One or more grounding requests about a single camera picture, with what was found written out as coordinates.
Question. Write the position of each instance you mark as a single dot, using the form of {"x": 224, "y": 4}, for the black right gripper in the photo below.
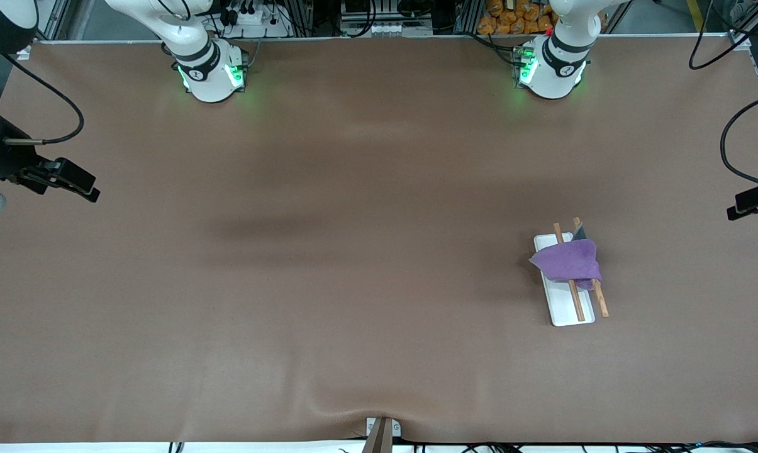
{"x": 0, "y": 156}

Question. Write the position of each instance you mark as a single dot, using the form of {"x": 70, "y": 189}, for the purple towel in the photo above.
{"x": 567, "y": 261}

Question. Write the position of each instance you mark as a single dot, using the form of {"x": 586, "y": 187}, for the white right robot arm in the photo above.
{"x": 196, "y": 56}

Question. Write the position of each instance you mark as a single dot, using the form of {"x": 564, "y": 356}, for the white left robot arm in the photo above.
{"x": 555, "y": 63}

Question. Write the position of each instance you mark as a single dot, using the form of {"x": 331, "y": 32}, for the white rack with wooden rods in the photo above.
{"x": 574, "y": 308}

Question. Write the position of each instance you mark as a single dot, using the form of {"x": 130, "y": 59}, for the white power strip with plugs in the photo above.
{"x": 256, "y": 16}

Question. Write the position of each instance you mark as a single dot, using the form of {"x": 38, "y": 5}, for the bag of orange items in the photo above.
{"x": 517, "y": 17}

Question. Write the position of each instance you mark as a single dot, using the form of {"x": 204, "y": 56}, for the brown table mat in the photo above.
{"x": 353, "y": 314}

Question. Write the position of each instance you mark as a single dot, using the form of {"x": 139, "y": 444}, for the small white power strip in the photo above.
{"x": 388, "y": 29}

